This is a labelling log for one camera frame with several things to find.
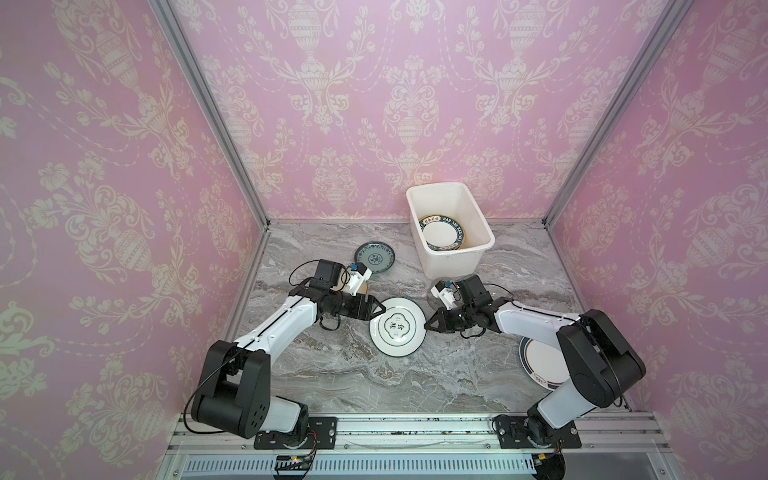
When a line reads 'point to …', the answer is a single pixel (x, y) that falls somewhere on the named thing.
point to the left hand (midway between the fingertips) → (376, 309)
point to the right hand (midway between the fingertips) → (427, 325)
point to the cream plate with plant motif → (343, 283)
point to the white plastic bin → (453, 200)
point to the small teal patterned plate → (375, 256)
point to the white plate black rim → (400, 330)
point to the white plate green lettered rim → (441, 233)
